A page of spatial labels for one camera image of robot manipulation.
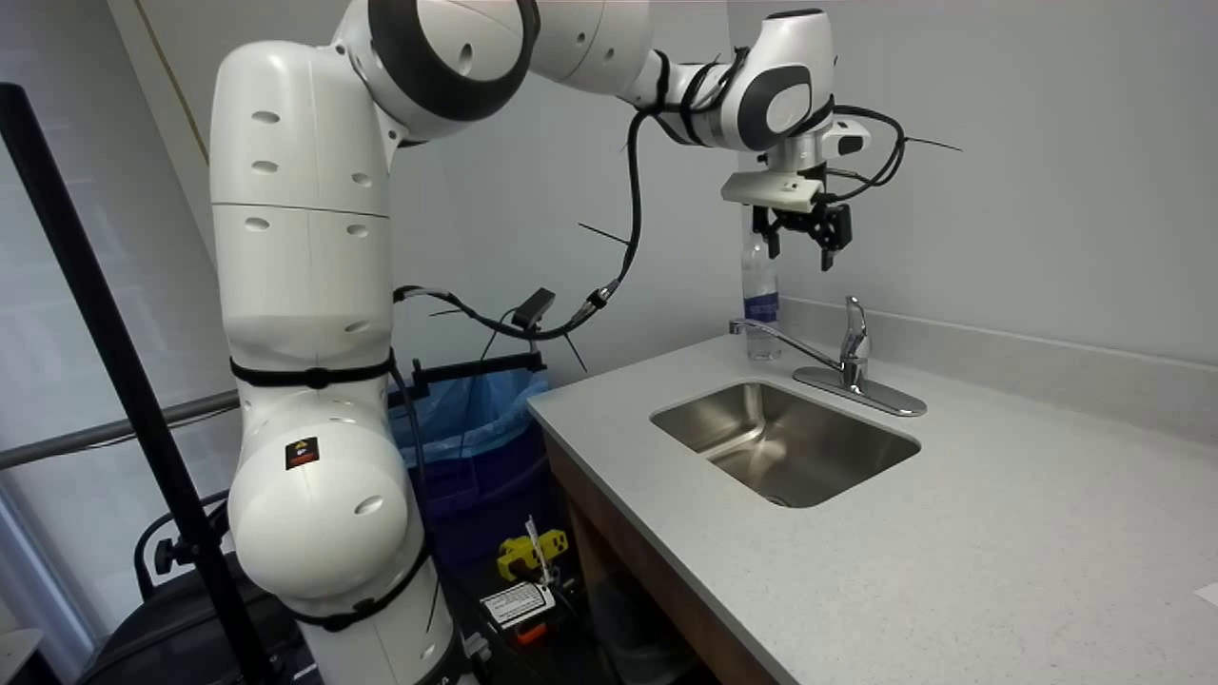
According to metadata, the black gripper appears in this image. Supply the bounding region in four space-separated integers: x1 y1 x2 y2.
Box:
749 198 856 275

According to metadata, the clear smartwater bottle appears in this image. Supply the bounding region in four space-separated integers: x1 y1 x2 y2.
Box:
740 233 786 372

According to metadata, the stainless steel sink basin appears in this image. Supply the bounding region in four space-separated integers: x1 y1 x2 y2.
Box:
648 381 924 513

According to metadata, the small black clip device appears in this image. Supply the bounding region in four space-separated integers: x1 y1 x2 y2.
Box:
507 287 560 336

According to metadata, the wooden counter cabinet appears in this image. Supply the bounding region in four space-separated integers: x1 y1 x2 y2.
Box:
538 421 779 685

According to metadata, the blue trash bin with bag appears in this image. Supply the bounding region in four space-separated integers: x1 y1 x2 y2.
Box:
386 353 580 600

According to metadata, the yellow tool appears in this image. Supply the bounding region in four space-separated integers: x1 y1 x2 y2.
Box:
493 523 574 591

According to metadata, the white keypad device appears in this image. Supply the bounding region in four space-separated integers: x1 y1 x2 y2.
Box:
481 580 560 636

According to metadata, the black metal pole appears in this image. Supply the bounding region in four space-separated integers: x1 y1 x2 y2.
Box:
0 80 278 685

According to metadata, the black bag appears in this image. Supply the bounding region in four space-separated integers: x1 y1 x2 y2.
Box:
73 490 319 685

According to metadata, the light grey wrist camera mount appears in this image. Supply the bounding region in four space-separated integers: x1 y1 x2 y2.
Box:
719 166 831 216

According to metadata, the chrome faucet loop handle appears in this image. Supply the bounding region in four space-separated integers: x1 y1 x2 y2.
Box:
837 292 875 370

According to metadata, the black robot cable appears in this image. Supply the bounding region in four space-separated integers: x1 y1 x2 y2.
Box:
391 48 914 344

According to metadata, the chrome faucet base plate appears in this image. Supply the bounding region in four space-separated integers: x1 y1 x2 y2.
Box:
793 353 933 421

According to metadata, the grey window rail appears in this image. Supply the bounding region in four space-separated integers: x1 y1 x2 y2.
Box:
0 388 243 476

